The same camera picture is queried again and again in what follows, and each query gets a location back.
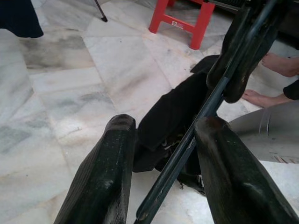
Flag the red plastic stool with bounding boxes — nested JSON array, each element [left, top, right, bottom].
[[149, 0, 216, 50]]

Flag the person leg black trousers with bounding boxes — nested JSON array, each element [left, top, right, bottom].
[[283, 80, 299, 101]]

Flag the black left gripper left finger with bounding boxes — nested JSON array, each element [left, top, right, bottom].
[[53, 113, 136, 224]]

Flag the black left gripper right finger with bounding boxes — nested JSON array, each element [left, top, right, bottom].
[[195, 116, 299, 224]]

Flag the black folded clothing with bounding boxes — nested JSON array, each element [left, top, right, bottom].
[[133, 55, 217, 196]]

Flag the silver clothes rack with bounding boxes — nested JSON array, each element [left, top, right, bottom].
[[93, 0, 108, 23]]

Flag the black plastic hanger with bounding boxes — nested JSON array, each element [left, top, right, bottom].
[[134, 0, 290, 222]]

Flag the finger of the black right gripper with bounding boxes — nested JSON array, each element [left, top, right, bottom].
[[223, 14, 280, 103], [206, 7, 267, 88]]

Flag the person bare foot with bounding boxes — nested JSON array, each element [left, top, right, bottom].
[[242, 90, 289, 108], [261, 52, 299, 77]]

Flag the black shirt white print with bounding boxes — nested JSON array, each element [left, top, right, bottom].
[[0, 0, 44, 39]]

